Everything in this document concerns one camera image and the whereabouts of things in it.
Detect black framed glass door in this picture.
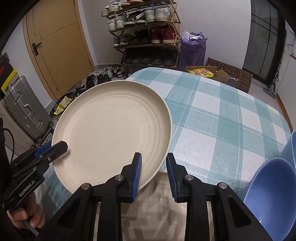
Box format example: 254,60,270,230
242,0,287,84

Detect blue bowl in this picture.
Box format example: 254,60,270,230
244,158,296,241
280,131,296,167

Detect wooden shoe rack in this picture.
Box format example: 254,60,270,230
100,0,182,67

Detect shoe rack with shoes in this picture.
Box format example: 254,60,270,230
101,0,179,66

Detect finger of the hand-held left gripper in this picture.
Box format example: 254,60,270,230
35,140,68,166
10,142,52,173

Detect teal white checked tablecloth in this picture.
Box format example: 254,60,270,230
40,67,292,241

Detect silver hard shell suitcase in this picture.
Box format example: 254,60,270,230
4,75,55,143

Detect yellow wooden door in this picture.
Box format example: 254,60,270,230
22,0,95,101

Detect yellow red snack packets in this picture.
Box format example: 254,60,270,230
188,68,214,77

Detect person's left hand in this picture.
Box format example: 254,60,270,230
7,192,45,230

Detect black yellow box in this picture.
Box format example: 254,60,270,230
0,52,18,98

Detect beige plate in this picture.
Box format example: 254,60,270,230
51,80,173,194

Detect purple plastic bag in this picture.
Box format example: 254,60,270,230
179,31,207,71

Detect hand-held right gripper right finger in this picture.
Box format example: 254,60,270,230
166,153,270,241

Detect black cable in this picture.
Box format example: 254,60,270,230
3,127,15,163

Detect ring patterned cardboard sheet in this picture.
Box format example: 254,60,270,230
206,57,253,94

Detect cream trash bin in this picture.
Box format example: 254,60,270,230
49,91,78,120

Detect black white striped rug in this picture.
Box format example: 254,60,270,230
36,130,56,147

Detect scattered pile of shoes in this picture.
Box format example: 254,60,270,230
75,63,137,95

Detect yellow wrappers pile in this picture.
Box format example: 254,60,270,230
54,96,71,115

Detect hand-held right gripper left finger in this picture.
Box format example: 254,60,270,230
43,152,142,241

